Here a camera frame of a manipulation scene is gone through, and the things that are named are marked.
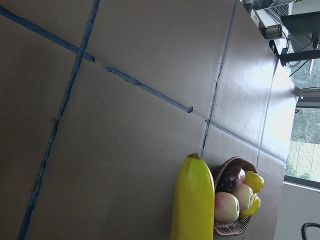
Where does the brown wicker basket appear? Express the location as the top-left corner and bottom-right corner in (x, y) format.
(211, 156), (257, 237)

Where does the dark purple fruit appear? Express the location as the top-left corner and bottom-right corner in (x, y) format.
(216, 165), (246, 193)

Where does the yellow star fruit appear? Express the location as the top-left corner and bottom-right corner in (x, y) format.
(243, 171), (265, 194)

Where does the yellow lemon fruit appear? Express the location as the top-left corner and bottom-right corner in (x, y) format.
(239, 193), (261, 219)

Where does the small metal cup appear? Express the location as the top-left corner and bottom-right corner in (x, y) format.
(265, 24), (283, 40)

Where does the black monitor screen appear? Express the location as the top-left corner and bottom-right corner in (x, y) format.
(278, 11), (320, 63)

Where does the grey office chair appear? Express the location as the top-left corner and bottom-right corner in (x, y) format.
(300, 222), (320, 240)

